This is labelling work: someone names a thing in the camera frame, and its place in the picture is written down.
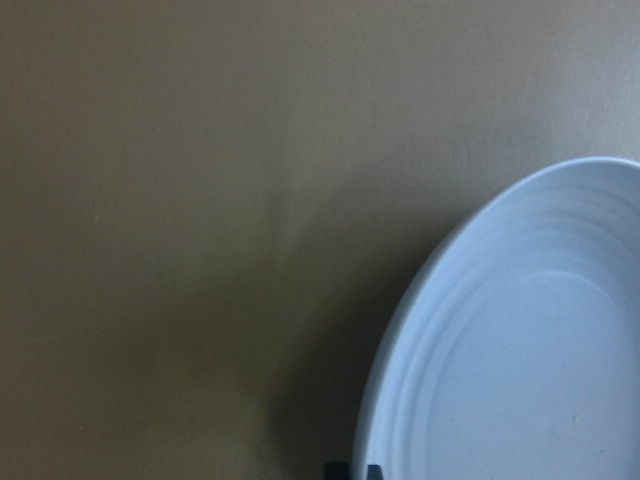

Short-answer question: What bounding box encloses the blue plate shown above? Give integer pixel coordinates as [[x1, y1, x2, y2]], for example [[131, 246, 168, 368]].
[[350, 158, 639, 479]]

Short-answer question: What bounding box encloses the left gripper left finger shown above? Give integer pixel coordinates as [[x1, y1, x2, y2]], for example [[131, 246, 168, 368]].
[[323, 462, 349, 480]]

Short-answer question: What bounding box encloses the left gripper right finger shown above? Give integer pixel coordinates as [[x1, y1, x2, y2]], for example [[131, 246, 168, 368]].
[[366, 464, 384, 480]]

